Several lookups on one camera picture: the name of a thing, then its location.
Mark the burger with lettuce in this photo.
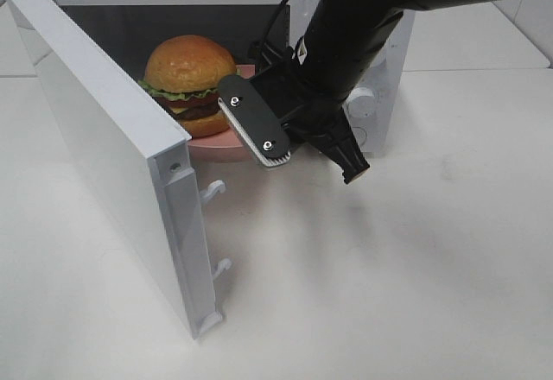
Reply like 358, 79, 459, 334
138, 35, 238, 139

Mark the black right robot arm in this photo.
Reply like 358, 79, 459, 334
218, 0, 494, 182

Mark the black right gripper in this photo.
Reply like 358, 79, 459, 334
216, 41, 372, 186

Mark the white microwave door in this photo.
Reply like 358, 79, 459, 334
7, 0, 231, 338

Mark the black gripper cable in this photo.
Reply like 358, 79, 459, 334
257, 0, 315, 48

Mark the pink round plate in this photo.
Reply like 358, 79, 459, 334
188, 63, 260, 164

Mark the lower white timer knob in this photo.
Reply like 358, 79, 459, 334
346, 87, 377, 119

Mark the round white door button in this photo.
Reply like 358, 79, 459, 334
352, 126, 368, 152

